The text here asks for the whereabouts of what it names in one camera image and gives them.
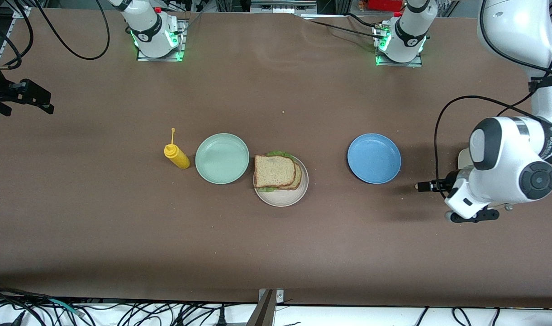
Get aluminium frame profile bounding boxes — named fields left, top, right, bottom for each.
left=0, top=5, right=31, bottom=62

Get green lettuce leaf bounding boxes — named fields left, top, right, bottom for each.
left=257, top=150, right=300, bottom=193

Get looped black floor cables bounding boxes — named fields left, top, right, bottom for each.
left=412, top=307, right=503, bottom=326

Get toasted bread slice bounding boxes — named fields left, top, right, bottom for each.
left=278, top=162, right=303, bottom=191
left=253, top=154, right=297, bottom=189

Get mint green plate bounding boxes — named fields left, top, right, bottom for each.
left=195, top=133, right=250, bottom=185

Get blue plate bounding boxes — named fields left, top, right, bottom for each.
left=347, top=133, right=402, bottom=185

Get red box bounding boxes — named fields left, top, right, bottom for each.
left=367, top=0, right=404, bottom=12

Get beige plate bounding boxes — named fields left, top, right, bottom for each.
left=252, top=153, right=309, bottom=207

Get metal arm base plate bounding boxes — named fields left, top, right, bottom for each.
left=136, top=17, right=187, bottom=62
left=375, top=23, right=424, bottom=68

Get black base power cable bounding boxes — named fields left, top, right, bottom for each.
left=299, top=13, right=386, bottom=40

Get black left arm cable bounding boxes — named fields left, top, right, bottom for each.
left=433, top=0, right=552, bottom=193

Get metal table edge bracket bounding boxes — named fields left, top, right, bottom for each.
left=246, top=288, right=286, bottom=326

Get yellow squeeze sauce bottle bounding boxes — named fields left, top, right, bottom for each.
left=163, top=128, right=191, bottom=170

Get grey metal box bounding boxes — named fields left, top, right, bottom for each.
left=250, top=0, right=318, bottom=15

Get teal floor cable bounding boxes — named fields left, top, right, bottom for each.
left=49, top=298, right=86, bottom=316

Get white two-slot toaster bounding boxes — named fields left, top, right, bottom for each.
left=457, top=148, right=515, bottom=212

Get tangled black floor cables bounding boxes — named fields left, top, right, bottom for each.
left=0, top=285, right=258, bottom=326

